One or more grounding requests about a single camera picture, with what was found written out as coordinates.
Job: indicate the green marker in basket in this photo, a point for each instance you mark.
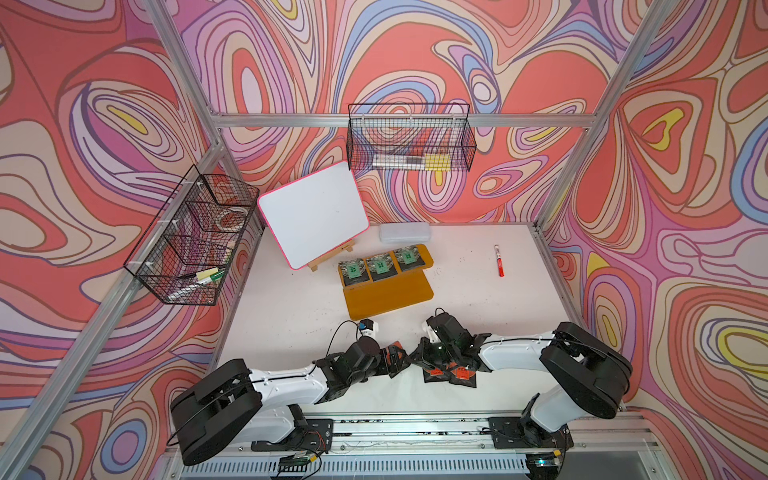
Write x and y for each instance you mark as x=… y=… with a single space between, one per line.
x=209 y=275

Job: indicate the green tea bag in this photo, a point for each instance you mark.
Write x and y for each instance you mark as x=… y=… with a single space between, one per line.
x=354 y=272
x=381 y=267
x=409 y=258

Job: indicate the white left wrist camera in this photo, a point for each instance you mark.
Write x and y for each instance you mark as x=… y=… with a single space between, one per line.
x=368 y=328

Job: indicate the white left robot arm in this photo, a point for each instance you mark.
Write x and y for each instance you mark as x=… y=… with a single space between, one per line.
x=236 y=404

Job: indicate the black wire basket left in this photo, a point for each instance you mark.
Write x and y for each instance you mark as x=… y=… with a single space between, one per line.
x=184 y=239

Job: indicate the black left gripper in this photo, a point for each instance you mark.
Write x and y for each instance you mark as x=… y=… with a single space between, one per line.
x=381 y=356

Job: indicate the yellow wooden two-tier shelf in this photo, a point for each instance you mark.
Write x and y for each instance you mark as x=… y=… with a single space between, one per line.
x=403 y=290

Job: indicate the red marker pen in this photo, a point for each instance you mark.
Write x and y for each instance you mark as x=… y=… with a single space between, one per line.
x=499 y=261

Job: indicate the pink framed whiteboard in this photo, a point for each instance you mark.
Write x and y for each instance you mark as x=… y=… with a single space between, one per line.
x=315 y=214

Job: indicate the black wire basket back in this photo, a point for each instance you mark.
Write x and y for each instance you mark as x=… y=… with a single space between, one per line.
x=394 y=136

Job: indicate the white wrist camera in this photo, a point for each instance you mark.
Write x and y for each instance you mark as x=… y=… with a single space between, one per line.
x=368 y=328
x=430 y=333

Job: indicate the wooden whiteboard easel stand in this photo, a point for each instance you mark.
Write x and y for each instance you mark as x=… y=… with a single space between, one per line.
x=345 y=247

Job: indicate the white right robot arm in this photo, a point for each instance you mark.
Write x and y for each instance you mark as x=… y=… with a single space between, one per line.
x=590 y=377

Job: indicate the black wire basket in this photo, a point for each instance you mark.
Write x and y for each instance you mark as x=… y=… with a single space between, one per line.
x=394 y=136
x=184 y=239

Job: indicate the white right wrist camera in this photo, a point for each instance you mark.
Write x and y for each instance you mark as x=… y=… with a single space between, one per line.
x=430 y=333

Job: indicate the tape roll in basket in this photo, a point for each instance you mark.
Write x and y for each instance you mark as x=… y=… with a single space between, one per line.
x=231 y=219

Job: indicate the red tea bag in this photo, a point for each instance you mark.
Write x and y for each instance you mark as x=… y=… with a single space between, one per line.
x=463 y=377
x=435 y=375
x=396 y=359

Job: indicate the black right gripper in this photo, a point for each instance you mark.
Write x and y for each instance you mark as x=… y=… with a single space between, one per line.
x=422 y=357

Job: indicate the yellow sticky notes block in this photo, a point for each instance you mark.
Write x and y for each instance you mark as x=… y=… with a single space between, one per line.
x=437 y=162

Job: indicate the white plastic pencil case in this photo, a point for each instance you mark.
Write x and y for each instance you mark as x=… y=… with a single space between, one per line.
x=413 y=232

